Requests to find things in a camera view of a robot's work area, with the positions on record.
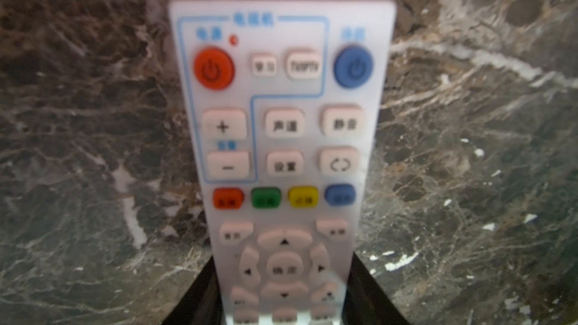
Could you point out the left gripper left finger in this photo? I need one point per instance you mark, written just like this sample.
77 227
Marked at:
201 303

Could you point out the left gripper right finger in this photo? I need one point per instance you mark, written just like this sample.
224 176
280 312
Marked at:
366 303

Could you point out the white remote control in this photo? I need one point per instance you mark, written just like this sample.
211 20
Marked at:
283 99

